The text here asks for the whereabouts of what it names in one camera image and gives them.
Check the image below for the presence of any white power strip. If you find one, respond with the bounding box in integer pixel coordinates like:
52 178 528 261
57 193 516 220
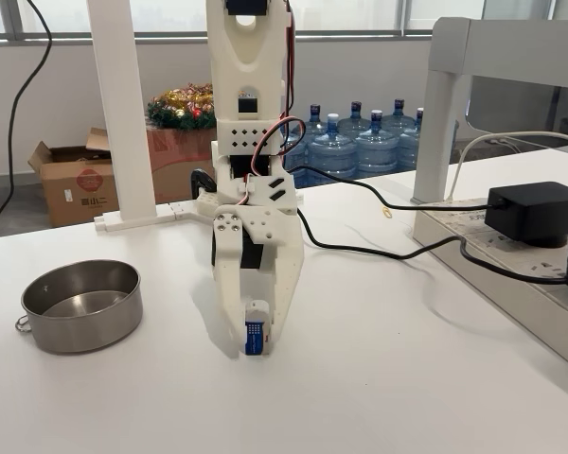
414 198 568 375

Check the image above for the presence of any round metal bowl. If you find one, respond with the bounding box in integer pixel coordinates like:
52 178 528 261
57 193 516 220
13 258 144 355

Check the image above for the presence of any white cable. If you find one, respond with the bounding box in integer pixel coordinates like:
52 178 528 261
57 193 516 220
447 131 568 202

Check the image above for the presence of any black table clamp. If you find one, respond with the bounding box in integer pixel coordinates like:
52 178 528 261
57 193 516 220
188 167 219 201

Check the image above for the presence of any black power adapter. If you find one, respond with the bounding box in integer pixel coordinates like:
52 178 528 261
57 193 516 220
483 182 568 250

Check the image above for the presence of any white desk shelf riser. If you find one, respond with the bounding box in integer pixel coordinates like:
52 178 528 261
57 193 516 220
411 16 568 205

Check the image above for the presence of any tinsel christmas wreath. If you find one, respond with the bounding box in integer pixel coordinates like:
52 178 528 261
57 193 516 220
146 83 218 132

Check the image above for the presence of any black hanging cable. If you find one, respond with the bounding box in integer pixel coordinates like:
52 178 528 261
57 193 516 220
0 0 54 240

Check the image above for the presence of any red cardboard box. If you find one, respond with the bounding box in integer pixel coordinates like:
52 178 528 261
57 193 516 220
146 126 218 202

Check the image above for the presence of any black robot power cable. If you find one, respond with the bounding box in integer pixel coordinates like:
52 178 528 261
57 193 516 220
295 207 568 286

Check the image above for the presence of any small white and blue box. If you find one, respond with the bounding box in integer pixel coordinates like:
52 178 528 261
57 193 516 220
242 298 272 358

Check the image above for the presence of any open brown cardboard box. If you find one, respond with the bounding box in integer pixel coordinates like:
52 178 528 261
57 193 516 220
27 126 122 229

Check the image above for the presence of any white camera stand post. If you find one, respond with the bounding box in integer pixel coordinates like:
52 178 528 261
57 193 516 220
85 0 204 234

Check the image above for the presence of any black adapter cable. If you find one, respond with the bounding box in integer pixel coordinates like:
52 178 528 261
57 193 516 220
291 166 503 212

